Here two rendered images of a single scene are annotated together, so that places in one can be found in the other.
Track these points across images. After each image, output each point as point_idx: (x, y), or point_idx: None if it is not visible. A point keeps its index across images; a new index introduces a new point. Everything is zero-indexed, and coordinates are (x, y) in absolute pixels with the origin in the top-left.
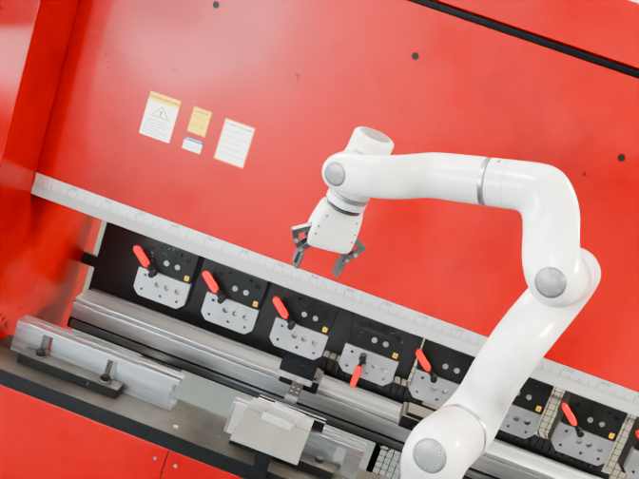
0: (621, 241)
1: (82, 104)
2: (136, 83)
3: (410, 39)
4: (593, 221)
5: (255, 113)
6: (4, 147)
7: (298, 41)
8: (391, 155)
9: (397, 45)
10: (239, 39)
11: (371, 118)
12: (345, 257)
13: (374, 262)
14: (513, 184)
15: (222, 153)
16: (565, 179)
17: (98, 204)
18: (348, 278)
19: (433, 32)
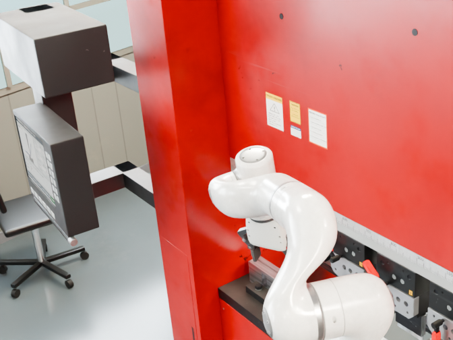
0: None
1: (237, 106)
2: (257, 86)
3: (407, 16)
4: None
5: (323, 102)
6: (178, 151)
7: (333, 35)
8: (231, 181)
9: (399, 24)
10: (300, 41)
11: (397, 97)
12: (286, 253)
13: (431, 234)
14: (278, 215)
15: (313, 137)
16: (309, 211)
17: None
18: (416, 247)
19: (423, 6)
